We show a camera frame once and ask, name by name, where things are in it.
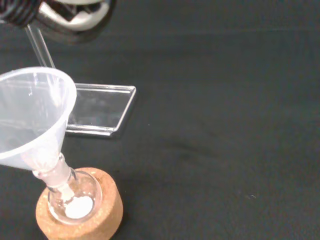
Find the black bench cloth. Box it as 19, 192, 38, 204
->
0, 0, 320, 240

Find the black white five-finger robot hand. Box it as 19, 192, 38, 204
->
0, 0, 101, 27

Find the glass round-bottom flask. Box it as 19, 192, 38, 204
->
32, 153, 103, 225

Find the cork ring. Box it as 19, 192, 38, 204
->
35, 166, 125, 240

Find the translucent plastic funnel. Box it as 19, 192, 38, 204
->
0, 66, 78, 201

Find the clear acrylic funnel stand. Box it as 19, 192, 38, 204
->
24, 23, 137, 138

